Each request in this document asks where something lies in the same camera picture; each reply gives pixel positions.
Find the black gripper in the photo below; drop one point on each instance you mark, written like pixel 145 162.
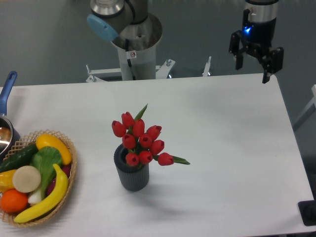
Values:
pixel 258 25

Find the red tulip bouquet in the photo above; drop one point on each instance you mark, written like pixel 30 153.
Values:
pixel 142 145

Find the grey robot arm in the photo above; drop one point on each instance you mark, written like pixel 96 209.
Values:
pixel 110 17

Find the dark grey ribbed vase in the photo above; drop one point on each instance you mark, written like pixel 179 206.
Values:
pixel 133 178

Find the white furniture leg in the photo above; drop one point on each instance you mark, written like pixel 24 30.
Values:
pixel 306 112

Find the black device at edge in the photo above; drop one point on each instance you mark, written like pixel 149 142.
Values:
pixel 308 212

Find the purple red vegetable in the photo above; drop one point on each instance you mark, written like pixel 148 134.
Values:
pixel 67 170

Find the green bok choy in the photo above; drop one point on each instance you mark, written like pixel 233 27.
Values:
pixel 43 161

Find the yellow banana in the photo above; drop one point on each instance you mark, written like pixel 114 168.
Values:
pixel 49 202

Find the woven wicker basket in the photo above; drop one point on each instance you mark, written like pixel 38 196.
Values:
pixel 26 141

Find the green cucumber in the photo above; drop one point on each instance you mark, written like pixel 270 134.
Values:
pixel 19 159

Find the beige round disc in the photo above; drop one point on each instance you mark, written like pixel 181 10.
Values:
pixel 26 179

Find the yellow pepper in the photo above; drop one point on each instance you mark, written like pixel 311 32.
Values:
pixel 6 182

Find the orange fruit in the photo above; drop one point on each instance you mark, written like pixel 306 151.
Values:
pixel 13 201

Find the white metal base frame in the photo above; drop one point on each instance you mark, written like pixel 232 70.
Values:
pixel 163 71

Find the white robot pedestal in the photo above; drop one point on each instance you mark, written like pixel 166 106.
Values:
pixel 136 46

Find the blue handled saucepan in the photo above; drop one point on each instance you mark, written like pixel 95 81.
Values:
pixel 8 134

